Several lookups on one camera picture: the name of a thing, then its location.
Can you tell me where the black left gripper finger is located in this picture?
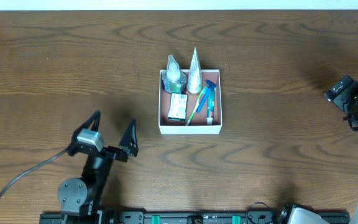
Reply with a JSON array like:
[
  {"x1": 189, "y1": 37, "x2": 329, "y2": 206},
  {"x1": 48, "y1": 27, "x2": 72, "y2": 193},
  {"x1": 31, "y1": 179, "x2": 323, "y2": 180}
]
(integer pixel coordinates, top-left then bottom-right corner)
[
  {"x1": 119, "y1": 119, "x2": 139, "y2": 156},
  {"x1": 71, "y1": 110, "x2": 101, "y2": 140}
]

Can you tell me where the small white green packet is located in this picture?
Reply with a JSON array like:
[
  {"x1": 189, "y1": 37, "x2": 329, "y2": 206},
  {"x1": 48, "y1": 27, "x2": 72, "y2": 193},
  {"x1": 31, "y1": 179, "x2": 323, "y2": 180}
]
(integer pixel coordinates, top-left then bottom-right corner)
[{"x1": 168, "y1": 93, "x2": 188, "y2": 121}]

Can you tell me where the clear foam soap pump bottle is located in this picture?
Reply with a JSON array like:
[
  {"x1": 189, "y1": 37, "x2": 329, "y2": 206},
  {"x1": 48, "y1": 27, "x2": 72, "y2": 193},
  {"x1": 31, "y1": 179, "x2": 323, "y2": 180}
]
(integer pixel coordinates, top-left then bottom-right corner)
[{"x1": 161, "y1": 55, "x2": 187, "y2": 94}]

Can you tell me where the white lotion tube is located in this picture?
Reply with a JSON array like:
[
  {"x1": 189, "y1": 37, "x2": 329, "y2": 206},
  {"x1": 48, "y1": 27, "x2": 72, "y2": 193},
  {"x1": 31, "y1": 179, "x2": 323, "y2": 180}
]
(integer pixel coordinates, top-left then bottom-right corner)
[{"x1": 187, "y1": 48, "x2": 203, "y2": 94}]

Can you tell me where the green toothpaste tube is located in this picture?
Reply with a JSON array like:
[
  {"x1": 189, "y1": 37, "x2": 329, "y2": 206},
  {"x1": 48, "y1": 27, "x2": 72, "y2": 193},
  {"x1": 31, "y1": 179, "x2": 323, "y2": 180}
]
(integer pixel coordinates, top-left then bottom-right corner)
[{"x1": 206, "y1": 88, "x2": 215, "y2": 125}]

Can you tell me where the green toothbrush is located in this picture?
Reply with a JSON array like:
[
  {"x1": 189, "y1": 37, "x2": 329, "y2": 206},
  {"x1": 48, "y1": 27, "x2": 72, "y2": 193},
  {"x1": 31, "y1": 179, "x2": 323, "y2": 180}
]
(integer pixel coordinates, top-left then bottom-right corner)
[{"x1": 185, "y1": 86, "x2": 208, "y2": 126}]

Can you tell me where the blue disposable razor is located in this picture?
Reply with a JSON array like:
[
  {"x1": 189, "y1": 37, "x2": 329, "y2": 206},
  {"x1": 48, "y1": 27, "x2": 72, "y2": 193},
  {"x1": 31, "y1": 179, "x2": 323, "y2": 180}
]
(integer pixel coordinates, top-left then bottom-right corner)
[{"x1": 196, "y1": 80, "x2": 216, "y2": 113}]

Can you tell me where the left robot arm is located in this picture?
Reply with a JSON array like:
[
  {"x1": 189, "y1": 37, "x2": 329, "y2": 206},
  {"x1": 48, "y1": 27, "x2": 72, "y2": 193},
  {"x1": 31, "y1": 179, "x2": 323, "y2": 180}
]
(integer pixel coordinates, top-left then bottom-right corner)
[{"x1": 58, "y1": 110, "x2": 139, "y2": 223}]

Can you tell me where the white box with pink interior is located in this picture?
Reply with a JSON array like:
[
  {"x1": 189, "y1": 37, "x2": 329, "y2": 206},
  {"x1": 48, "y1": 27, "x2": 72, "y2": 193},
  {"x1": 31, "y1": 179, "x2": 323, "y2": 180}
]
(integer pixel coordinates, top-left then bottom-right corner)
[{"x1": 158, "y1": 70, "x2": 223, "y2": 134}]

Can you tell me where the left black cable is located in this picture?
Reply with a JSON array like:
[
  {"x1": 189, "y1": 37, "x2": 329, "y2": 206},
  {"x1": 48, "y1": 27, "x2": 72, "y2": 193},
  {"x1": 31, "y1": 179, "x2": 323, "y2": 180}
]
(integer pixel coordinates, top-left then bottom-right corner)
[{"x1": 0, "y1": 148, "x2": 70, "y2": 224}]

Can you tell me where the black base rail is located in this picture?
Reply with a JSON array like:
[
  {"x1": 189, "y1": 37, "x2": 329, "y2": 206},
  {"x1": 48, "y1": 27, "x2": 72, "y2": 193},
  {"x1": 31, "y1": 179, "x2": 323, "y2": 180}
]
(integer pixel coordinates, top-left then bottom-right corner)
[{"x1": 39, "y1": 207, "x2": 351, "y2": 224}]

